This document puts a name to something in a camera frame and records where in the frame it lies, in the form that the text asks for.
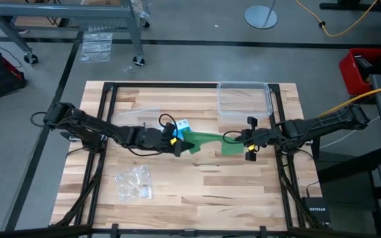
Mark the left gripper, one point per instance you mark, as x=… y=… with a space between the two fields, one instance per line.
x=154 y=140

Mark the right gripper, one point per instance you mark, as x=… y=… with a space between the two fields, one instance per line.
x=263 y=138

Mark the blue white pill organizer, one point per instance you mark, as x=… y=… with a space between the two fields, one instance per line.
x=183 y=127

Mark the green elastic bandage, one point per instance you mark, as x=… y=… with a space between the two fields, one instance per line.
x=206 y=139

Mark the clear plastic bin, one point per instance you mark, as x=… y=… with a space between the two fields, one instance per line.
x=243 y=102

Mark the clear zip plastic bag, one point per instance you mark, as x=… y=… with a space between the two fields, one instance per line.
x=134 y=183

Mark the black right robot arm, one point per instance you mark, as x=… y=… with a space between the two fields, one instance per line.
x=322 y=127

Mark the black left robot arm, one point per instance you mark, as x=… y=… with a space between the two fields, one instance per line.
x=91 y=127

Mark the clear plastic bin lid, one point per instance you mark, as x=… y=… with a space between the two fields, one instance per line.
x=134 y=115

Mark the small clear plastic scrap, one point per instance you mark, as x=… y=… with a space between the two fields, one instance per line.
x=129 y=68

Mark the red plastic crate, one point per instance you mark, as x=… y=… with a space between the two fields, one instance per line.
x=350 y=76

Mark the round grey stand base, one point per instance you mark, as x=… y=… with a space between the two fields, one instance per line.
x=259 y=18

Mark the clear plastic sheet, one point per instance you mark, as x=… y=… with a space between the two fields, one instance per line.
x=96 y=46

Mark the black rectangular device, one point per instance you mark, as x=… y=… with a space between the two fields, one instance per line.
x=363 y=64

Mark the grey metal cart with casters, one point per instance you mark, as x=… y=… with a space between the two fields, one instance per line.
x=61 y=11

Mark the black aluminium table frame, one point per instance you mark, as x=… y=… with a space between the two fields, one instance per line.
x=109 y=99

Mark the black Netgear network switch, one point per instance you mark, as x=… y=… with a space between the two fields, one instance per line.
x=317 y=210

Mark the black desk frame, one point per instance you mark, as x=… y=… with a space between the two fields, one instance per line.
x=348 y=5

